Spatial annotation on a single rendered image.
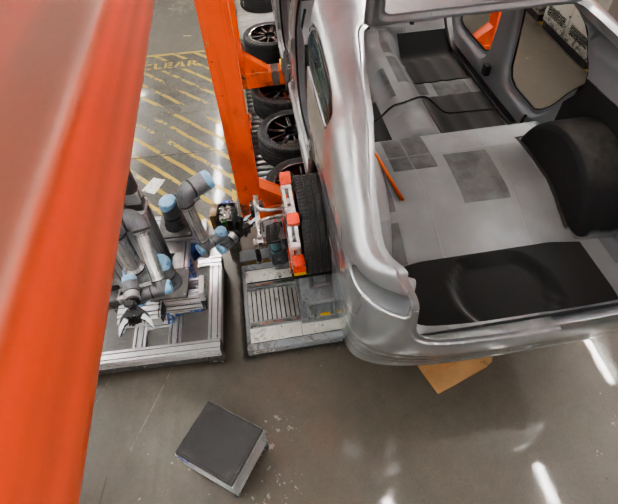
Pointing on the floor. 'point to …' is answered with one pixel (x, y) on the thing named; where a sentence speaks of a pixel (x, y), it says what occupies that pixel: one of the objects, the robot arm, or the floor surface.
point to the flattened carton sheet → (452, 372)
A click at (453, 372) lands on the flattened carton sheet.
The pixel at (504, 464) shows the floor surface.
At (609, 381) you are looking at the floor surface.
